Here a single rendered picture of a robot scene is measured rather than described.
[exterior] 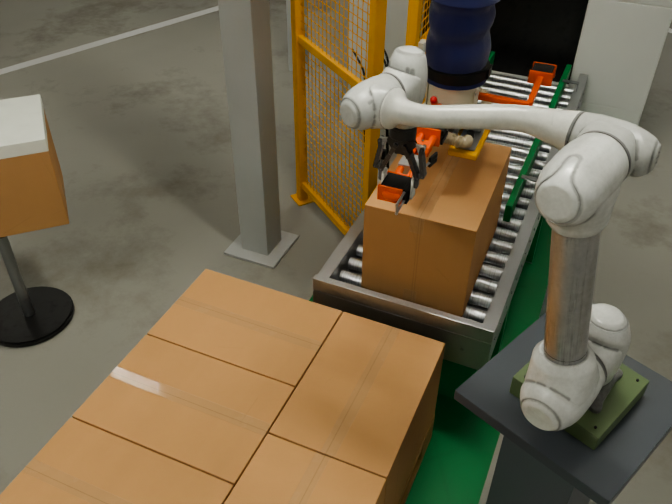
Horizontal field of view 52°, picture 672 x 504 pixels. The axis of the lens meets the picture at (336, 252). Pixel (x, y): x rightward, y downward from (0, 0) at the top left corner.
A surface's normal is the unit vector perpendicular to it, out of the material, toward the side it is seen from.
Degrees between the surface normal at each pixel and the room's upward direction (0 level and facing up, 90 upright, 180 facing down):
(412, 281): 90
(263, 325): 0
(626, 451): 0
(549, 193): 87
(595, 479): 0
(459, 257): 90
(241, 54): 90
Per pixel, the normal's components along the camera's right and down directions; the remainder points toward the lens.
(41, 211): 0.36, 0.59
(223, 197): 0.01, -0.78
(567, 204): -0.72, 0.40
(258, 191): -0.40, 0.57
